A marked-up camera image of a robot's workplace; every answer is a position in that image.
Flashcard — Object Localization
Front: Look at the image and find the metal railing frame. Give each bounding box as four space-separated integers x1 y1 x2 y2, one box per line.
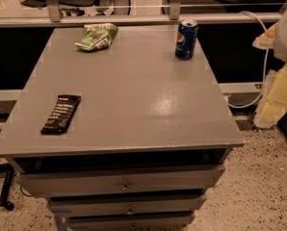
0 0 282 28

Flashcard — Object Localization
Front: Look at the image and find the bottom grey drawer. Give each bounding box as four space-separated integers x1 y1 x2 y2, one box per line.
66 212 195 231

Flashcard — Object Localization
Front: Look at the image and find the top grey drawer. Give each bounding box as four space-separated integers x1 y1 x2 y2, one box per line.
16 164 224 197

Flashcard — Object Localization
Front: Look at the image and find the middle grey drawer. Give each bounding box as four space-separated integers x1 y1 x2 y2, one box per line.
49 194 206 218

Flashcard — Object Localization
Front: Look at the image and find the blue pepsi can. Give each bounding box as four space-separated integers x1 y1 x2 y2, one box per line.
175 19 198 60

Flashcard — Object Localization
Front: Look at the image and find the white cable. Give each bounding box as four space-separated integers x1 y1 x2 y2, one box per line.
226 11 271 110

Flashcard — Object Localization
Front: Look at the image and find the grey drawer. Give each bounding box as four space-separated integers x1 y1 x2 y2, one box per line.
66 212 195 231
16 164 224 197
49 194 206 218

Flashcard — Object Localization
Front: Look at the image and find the grey drawer cabinet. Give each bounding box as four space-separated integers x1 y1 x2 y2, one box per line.
0 24 246 231

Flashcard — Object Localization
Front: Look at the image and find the black chair base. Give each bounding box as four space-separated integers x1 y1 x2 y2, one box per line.
0 163 14 211

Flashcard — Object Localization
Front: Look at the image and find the green chip bag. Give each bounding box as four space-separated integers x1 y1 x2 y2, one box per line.
75 23 118 52

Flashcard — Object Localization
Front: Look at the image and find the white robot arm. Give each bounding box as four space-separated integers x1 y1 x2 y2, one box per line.
252 9 287 129

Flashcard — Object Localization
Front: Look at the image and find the black snack bar wrapper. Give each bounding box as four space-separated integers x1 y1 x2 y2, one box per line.
40 94 81 135

